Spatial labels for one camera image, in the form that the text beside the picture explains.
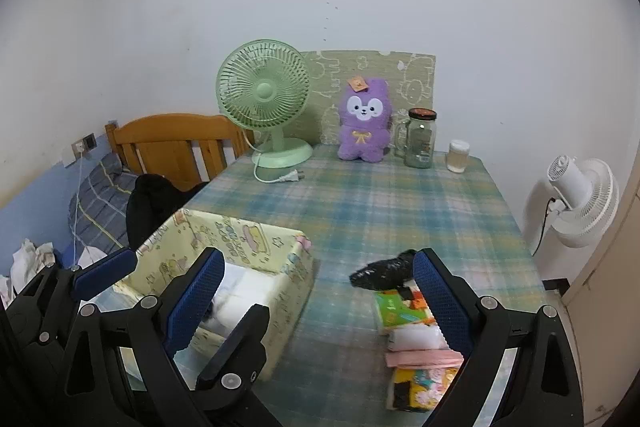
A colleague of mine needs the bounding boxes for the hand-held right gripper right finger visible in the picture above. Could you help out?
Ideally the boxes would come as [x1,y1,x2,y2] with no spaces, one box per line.
[412,248,585,427]

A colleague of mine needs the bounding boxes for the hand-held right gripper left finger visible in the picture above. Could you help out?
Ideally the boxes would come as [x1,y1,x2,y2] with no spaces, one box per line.
[55,248,227,427]

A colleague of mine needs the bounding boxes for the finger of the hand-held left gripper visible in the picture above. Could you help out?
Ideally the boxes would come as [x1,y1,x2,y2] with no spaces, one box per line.
[195,304,282,427]
[0,249,139,427]

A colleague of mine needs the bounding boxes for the green tissue pack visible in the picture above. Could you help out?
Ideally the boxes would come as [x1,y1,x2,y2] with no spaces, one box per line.
[372,289,432,336]

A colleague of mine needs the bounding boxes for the black plastic bag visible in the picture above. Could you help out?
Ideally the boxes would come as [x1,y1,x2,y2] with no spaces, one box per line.
[349,249,422,292]

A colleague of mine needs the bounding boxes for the cartoon print cushion cover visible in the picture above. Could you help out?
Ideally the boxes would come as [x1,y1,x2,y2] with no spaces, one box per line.
[117,209,316,382]

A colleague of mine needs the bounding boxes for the white tissue pack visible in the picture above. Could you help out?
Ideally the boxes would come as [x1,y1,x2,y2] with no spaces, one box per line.
[205,263,278,338]

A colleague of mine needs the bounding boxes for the white folded cloth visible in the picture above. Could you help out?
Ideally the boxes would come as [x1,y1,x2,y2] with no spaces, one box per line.
[385,326,449,353]

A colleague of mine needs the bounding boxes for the pink folded cloth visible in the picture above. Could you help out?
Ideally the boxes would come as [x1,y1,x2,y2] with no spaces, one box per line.
[385,349,465,370]

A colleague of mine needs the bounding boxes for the blue plaid bedding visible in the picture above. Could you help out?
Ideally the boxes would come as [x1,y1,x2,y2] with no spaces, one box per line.
[67,154,147,258]

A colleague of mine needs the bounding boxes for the white crumpled clothes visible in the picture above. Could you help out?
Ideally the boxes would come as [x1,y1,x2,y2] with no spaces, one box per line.
[0,237,57,308]

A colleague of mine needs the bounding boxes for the black garment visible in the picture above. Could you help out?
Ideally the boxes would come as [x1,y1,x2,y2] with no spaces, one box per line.
[126,174,209,249]

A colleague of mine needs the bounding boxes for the colourful cartoon tissue pack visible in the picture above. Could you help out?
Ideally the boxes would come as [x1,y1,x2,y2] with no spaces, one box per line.
[387,367,459,413]

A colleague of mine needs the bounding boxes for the plaid tablecloth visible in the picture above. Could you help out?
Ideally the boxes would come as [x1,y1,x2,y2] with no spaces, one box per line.
[95,144,546,427]

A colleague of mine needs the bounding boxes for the cotton swab container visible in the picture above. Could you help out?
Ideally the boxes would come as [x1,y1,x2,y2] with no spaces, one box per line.
[447,140,471,174]

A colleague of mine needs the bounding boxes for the glass jar with black lid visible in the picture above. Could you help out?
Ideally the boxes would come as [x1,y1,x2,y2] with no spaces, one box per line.
[393,108,439,169]

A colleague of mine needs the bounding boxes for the beige door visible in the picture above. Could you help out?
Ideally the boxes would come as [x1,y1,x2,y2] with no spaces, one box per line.
[560,167,640,427]

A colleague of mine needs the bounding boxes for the white electric fan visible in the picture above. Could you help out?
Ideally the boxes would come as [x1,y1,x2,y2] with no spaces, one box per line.
[522,154,621,255]

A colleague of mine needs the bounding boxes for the purple plush toy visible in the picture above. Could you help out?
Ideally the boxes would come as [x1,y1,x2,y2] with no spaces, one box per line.
[336,77,392,164]

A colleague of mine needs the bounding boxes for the pale green desk fan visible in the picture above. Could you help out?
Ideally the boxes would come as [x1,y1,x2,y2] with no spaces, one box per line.
[216,39,314,169]

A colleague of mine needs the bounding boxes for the white charging cable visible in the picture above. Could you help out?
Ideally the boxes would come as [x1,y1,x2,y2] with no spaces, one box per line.
[67,149,85,270]

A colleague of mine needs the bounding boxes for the wall power socket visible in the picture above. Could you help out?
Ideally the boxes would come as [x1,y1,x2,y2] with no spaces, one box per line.
[71,133,97,156]

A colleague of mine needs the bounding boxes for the black fan cable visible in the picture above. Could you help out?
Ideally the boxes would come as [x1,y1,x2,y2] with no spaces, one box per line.
[531,194,568,256]

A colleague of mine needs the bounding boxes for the pale green fan cord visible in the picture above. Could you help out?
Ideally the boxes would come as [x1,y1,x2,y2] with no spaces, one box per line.
[251,156,305,184]

